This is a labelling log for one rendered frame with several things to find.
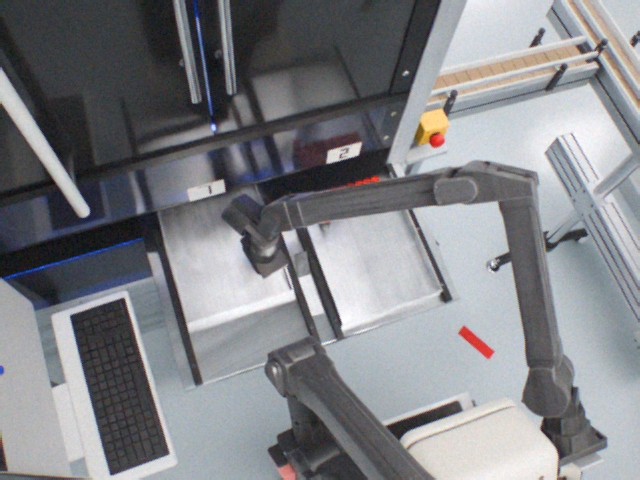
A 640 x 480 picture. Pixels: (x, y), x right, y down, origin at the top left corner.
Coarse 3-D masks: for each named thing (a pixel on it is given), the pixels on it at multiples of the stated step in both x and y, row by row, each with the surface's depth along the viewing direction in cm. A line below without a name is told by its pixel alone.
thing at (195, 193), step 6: (222, 180) 134; (198, 186) 133; (204, 186) 134; (210, 186) 135; (216, 186) 136; (222, 186) 137; (192, 192) 135; (198, 192) 136; (204, 192) 137; (216, 192) 139; (192, 198) 137; (198, 198) 138
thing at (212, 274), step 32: (224, 192) 152; (256, 192) 152; (160, 224) 143; (192, 224) 148; (224, 224) 148; (192, 256) 144; (224, 256) 145; (192, 288) 141; (224, 288) 142; (256, 288) 142; (288, 288) 143; (192, 320) 135
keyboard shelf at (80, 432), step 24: (72, 312) 144; (72, 336) 142; (72, 360) 140; (144, 360) 141; (72, 384) 137; (72, 408) 136; (72, 432) 134; (96, 432) 134; (168, 432) 136; (72, 456) 132; (96, 456) 132; (168, 456) 133
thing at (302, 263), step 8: (296, 256) 141; (304, 256) 142; (296, 264) 142; (304, 264) 143; (304, 272) 144; (304, 280) 144; (312, 280) 144; (304, 288) 143; (312, 288) 144; (312, 296) 143; (312, 304) 142; (320, 304) 142; (312, 312) 141; (320, 312) 141
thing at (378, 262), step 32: (320, 224) 150; (352, 224) 151; (384, 224) 152; (320, 256) 147; (352, 256) 148; (384, 256) 148; (416, 256) 149; (352, 288) 144; (384, 288) 145; (416, 288) 146; (352, 320) 138
